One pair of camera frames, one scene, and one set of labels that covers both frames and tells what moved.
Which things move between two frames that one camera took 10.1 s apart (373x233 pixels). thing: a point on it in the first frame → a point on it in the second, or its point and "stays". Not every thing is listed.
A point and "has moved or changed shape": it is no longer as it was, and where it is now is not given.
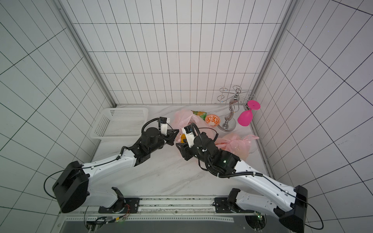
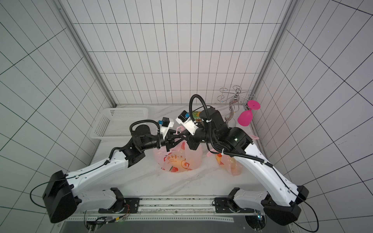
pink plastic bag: (184, 118) has moved or changed shape
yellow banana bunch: (183, 136) has moved or changed shape
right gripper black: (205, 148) → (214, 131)
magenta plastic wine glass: (245, 118) stays
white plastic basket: (120, 122) stays
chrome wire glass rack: (235, 96) stays
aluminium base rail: (170, 209) stays
